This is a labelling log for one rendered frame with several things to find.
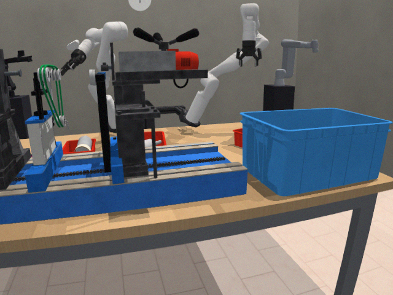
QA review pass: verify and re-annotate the blue plastic crate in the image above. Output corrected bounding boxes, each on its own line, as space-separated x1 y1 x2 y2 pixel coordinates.
240 108 393 196

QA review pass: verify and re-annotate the blue machine bed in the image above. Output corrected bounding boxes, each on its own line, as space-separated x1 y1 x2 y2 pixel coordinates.
0 141 247 224

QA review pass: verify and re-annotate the red tray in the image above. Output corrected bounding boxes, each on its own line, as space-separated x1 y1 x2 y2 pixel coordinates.
233 128 243 147
63 139 96 154
144 132 166 146

